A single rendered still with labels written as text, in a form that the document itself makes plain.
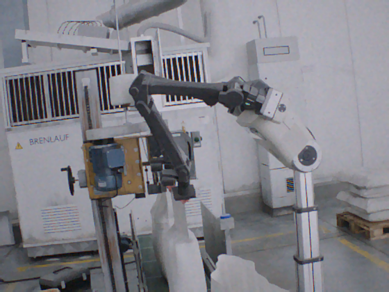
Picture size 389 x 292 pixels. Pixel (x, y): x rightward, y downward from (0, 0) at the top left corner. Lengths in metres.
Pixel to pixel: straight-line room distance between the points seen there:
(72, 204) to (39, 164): 0.55
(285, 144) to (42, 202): 3.93
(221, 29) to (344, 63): 2.16
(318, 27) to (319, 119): 1.25
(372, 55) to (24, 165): 4.87
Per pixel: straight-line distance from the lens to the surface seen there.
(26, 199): 6.09
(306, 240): 2.75
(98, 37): 5.70
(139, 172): 3.23
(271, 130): 2.48
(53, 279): 4.77
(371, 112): 8.02
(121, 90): 3.01
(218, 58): 6.36
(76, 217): 6.05
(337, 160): 7.84
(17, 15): 6.99
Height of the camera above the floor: 1.51
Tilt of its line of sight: 4 degrees down
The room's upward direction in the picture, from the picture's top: 7 degrees counter-clockwise
